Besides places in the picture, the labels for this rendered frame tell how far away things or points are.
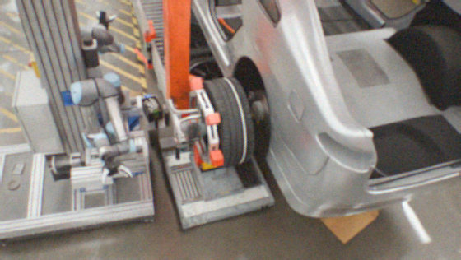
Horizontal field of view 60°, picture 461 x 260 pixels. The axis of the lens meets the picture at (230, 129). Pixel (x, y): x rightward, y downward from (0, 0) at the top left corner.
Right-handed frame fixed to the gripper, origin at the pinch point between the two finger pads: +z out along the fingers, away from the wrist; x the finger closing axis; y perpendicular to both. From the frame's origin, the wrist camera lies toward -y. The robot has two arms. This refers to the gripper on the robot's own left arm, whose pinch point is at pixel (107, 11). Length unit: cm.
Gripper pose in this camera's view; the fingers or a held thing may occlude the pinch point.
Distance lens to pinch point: 344.6
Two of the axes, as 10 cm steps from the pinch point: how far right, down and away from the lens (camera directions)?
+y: -2.3, 6.5, 7.2
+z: 0.1, -7.4, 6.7
